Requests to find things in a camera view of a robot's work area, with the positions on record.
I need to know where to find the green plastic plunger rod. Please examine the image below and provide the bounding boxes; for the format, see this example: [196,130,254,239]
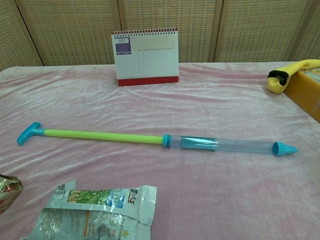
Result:
[16,121,165,147]

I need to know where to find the clear syringe barrel blue nozzle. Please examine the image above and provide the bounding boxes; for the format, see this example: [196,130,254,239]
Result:
[161,133,299,158]

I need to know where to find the red white desk calendar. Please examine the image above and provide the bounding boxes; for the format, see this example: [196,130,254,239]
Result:
[110,26,181,87]

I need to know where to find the crumpled white green plastic bag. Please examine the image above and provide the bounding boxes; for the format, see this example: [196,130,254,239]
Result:
[25,178,159,240]

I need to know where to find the woven bamboo folding screen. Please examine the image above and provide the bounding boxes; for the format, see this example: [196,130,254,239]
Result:
[0,0,320,72]

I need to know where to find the yellow plush cloth black trim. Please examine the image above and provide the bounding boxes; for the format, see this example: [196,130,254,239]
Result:
[266,59,320,95]

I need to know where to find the orange cartoon tissue box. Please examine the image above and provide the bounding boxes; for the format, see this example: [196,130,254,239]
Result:
[284,66,320,120]

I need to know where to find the gold foil snack packet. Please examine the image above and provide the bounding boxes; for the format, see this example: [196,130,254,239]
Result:
[0,173,24,216]

